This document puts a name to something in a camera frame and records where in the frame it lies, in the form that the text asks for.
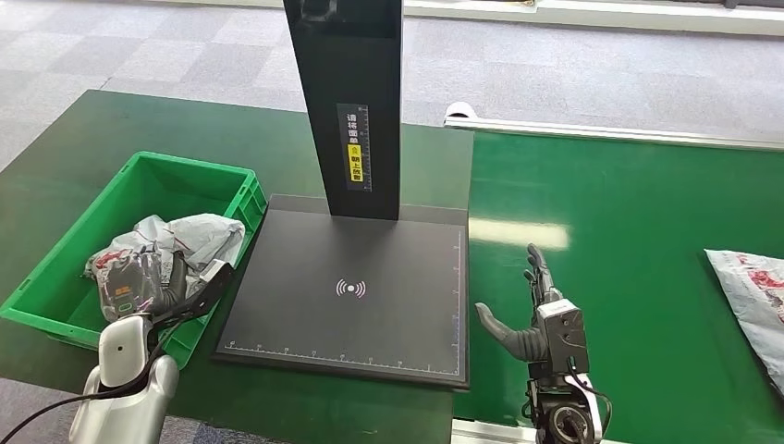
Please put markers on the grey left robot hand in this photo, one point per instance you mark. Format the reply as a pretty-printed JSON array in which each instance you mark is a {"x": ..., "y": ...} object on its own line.
[{"x": 138, "y": 285}]

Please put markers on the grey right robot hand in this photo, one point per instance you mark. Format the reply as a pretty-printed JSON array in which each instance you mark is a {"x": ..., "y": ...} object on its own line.
[{"x": 533, "y": 318}]

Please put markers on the white red printed plastic package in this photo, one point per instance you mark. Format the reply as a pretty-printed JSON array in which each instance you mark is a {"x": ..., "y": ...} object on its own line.
[
  {"x": 756, "y": 300},
  {"x": 196, "y": 236}
]

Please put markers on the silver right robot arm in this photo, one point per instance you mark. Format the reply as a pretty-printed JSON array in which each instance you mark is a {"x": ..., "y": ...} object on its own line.
[{"x": 566, "y": 410}]

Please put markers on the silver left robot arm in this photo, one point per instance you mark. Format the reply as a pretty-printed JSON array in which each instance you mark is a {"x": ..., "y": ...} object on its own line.
[{"x": 128, "y": 386}]

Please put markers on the green conveyor belt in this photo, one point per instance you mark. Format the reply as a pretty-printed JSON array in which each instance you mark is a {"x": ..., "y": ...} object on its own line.
[{"x": 643, "y": 294}]

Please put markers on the black inbound scanner machine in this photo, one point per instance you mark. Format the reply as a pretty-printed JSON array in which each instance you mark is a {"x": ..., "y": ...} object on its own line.
[{"x": 361, "y": 294}]

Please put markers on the white conveyor roller end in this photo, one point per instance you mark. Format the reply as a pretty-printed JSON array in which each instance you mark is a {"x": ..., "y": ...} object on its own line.
[{"x": 460, "y": 110}]

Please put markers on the green plastic crate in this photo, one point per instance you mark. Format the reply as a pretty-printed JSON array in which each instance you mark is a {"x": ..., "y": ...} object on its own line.
[{"x": 55, "y": 288}]

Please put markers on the white window ledge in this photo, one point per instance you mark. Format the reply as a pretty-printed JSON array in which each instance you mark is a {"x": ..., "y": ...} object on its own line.
[{"x": 588, "y": 15}]

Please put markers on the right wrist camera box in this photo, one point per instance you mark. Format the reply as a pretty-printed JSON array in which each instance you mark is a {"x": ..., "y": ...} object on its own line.
[{"x": 563, "y": 337}]

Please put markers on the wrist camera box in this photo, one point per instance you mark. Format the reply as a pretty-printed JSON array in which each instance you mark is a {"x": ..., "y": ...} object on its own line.
[
  {"x": 563, "y": 337},
  {"x": 202, "y": 291}
]

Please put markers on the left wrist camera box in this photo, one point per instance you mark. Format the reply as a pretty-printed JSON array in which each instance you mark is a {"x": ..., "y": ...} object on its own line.
[{"x": 202, "y": 291}]

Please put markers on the aluminium conveyor side rail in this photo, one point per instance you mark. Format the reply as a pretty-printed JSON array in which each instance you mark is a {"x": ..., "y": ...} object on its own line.
[
  {"x": 612, "y": 132},
  {"x": 484, "y": 434}
]

